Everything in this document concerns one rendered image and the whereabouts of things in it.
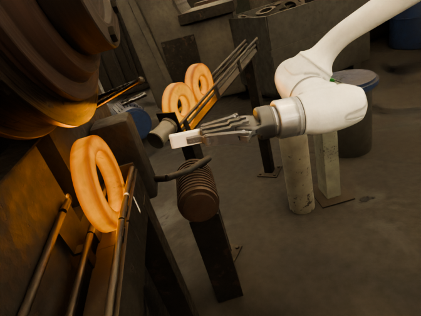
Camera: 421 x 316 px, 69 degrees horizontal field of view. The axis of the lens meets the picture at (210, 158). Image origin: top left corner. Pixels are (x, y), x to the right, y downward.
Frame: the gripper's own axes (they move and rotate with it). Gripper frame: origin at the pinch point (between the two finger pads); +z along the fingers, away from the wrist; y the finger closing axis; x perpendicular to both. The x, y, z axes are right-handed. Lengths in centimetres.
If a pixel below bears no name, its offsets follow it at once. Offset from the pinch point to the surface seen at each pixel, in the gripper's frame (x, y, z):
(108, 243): -10.0, -17.8, 17.9
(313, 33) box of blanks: -14, 192, -115
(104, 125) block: 3.9, 9.2, 18.7
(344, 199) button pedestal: -68, 49, -67
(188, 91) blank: -0.5, 40.4, -3.2
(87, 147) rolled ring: 8.1, -13.8, 16.3
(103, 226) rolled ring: -4.6, -19.6, 16.8
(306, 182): -53, 47, -47
